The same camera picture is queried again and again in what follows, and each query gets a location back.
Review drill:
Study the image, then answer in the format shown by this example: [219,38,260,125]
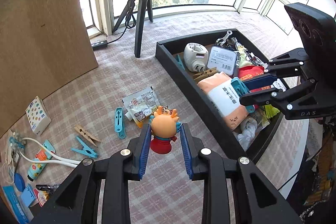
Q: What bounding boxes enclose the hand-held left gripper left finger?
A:
[30,122,153,224]

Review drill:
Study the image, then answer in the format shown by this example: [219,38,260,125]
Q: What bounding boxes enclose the black tripod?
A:
[112,0,161,58]

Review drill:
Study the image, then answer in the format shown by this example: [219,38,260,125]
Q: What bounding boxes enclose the green hand cream tube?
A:
[26,139,56,182]

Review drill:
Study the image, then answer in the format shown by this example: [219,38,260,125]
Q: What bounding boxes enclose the orange dragon doll keychain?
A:
[149,105,182,155]

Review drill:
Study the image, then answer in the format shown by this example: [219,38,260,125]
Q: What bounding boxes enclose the black pen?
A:
[35,183,61,192]

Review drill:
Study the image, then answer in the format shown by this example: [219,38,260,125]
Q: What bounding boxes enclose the white usb cable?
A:
[5,137,82,169]

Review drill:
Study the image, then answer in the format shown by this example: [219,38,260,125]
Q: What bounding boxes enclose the black rectangular tray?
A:
[155,29,292,161]

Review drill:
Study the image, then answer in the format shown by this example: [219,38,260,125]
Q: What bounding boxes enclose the blue phone stand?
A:
[20,183,39,208]

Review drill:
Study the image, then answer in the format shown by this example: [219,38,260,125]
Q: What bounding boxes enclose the silver metal squeezer tool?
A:
[215,30,235,48]

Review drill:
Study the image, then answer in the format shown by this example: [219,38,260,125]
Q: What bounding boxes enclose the crumpled white plastic bag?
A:
[233,116,259,151]

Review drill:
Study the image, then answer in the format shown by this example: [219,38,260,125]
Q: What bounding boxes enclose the red creamer sachet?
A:
[36,189,51,208]

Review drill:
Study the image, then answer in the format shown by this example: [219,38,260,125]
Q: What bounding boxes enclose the blue foil packet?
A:
[2,185,30,224]

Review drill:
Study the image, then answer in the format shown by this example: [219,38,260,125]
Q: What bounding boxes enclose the orange white tissue pack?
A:
[196,71,253,132]

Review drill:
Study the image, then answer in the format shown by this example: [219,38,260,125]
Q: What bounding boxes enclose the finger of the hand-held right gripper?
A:
[241,47,310,92]
[239,79,324,121]

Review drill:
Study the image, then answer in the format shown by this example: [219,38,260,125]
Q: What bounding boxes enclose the colourful dotted small box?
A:
[25,96,52,136]

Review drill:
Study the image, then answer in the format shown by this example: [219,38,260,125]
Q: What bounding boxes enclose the green microfibre cloth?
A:
[237,46,256,67]

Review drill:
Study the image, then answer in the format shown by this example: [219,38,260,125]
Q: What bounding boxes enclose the light wooden board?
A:
[0,0,99,136]

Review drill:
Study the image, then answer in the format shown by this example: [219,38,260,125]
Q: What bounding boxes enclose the white orange sauce sachet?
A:
[121,86,161,126]

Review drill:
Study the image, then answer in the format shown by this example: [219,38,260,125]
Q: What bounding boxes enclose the white plug-in device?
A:
[183,43,210,73]

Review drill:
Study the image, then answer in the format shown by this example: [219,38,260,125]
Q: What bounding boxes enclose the white rounded box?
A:
[207,45,236,77]

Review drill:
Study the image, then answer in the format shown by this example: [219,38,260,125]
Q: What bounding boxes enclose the blue round case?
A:
[13,172,27,192]

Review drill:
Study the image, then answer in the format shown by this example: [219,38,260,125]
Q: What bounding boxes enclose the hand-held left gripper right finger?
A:
[179,122,303,224]

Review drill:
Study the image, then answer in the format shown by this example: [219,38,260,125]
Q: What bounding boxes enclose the wooden clothespin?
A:
[192,67,219,81]
[74,125,101,148]

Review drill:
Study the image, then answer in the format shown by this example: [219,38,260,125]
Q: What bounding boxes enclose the yellow-green shuttlecock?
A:
[263,104,282,119]

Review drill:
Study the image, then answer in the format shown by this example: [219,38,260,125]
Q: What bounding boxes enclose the blue plastic clothespin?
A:
[174,54,186,71]
[71,136,99,159]
[230,77,260,113]

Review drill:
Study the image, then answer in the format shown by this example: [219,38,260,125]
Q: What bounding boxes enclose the red fabric pouch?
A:
[237,65,272,90]

